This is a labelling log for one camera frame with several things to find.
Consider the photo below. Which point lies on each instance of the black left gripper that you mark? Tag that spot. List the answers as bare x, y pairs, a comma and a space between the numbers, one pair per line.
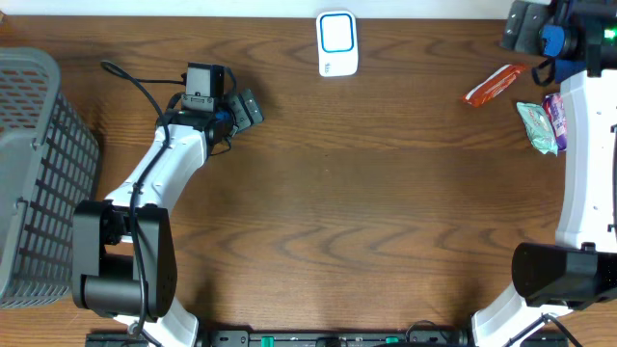
236, 114

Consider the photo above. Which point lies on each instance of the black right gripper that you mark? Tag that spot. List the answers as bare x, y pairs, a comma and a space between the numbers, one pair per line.
523, 20

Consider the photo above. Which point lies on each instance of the orange snack bar wrapper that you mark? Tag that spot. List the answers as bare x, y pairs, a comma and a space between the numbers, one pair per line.
495, 84

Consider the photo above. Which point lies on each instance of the red purple pad package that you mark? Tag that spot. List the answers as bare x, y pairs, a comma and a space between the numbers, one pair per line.
554, 107

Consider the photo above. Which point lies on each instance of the teal wet wipes packet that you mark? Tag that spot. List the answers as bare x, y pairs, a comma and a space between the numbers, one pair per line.
538, 128

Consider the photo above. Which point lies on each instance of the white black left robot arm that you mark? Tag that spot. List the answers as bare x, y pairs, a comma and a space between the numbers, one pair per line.
123, 263

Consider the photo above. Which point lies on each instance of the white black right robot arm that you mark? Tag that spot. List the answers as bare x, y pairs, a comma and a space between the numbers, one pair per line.
579, 269

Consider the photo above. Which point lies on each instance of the white barcode scanner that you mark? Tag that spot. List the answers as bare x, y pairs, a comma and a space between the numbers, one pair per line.
337, 44

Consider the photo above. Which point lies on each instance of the grey plastic mesh basket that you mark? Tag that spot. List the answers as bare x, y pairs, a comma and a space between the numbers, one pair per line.
49, 163

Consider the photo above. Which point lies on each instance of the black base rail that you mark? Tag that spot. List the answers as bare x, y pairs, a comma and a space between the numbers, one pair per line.
417, 337

